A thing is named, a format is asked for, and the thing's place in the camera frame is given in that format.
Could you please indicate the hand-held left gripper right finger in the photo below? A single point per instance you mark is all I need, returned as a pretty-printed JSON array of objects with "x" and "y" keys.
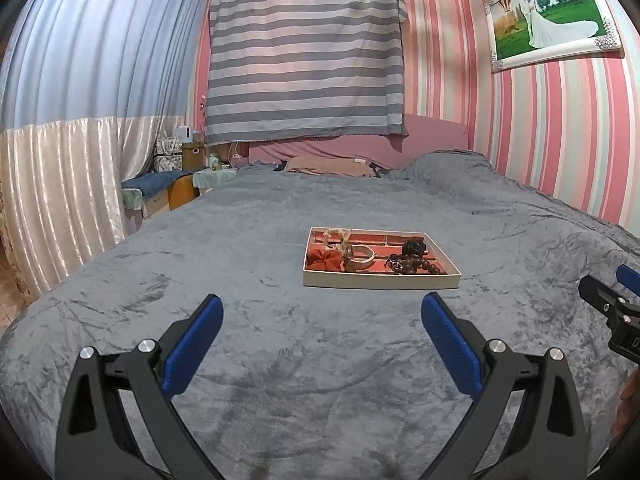
[{"x": 452, "y": 345}]

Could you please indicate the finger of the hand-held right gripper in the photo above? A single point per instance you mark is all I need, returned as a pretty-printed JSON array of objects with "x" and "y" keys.
[
  {"x": 628, "y": 275},
  {"x": 597, "y": 295}
]

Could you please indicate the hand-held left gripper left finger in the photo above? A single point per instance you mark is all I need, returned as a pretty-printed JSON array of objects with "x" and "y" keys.
[{"x": 195, "y": 345}]

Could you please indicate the beige jewelry tray red lining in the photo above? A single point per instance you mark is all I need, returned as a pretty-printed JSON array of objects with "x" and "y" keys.
[{"x": 375, "y": 280}]

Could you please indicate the white bangle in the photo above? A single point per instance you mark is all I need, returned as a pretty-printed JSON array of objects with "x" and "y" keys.
[{"x": 362, "y": 261}]

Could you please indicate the red scrunchie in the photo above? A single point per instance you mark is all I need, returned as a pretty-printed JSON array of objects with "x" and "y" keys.
[{"x": 322, "y": 258}]

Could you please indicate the person's right hand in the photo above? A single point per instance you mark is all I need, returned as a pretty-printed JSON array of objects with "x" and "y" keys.
[{"x": 629, "y": 405}]

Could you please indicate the black scrunchie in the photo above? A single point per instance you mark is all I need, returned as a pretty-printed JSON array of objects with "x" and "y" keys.
[{"x": 415, "y": 247}]

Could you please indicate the grey plush blanket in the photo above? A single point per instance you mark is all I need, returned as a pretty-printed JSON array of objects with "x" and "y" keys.
[{"x": 250, "y": 235}]

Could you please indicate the orange wooden cabinet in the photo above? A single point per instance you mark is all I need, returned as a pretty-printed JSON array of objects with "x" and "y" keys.
[{"x": 181, "y": 194}]

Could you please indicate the green cloth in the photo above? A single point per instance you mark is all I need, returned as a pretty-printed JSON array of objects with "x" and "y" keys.
[{"x": 215, "y": 178}]

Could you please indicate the blue cloth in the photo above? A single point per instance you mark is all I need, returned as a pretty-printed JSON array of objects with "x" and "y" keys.
[{"x": 150, "y": 182}]

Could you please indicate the patterned storage box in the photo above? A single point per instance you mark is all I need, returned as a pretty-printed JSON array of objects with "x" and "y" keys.
[{"x": 167, "y": 156}]

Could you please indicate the wooden box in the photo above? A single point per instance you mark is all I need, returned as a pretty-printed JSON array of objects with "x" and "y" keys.
[{"x": 192, "y": 154}]

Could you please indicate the pink headboard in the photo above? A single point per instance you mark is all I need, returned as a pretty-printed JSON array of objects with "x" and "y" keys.
[{"x": 435, "y": 135}]

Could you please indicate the small white device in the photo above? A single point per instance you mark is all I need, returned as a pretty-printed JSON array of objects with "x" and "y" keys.
[{"x": 185, "y": 133}]

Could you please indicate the brown pillow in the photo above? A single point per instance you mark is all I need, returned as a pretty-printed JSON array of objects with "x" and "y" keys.
[{"x": 325, "y": 165}]

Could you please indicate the blue and white curtain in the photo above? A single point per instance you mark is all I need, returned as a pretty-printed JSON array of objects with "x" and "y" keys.
[{"x": 75, "y": 110}]

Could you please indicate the framed wedding photo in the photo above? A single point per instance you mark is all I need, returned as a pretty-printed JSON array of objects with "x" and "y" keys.
[{"x": 550, "y": 15}]

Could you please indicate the grey striped hanging sheet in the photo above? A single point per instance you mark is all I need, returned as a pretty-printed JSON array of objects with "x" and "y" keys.
[{"x": 305, "y": 55}]

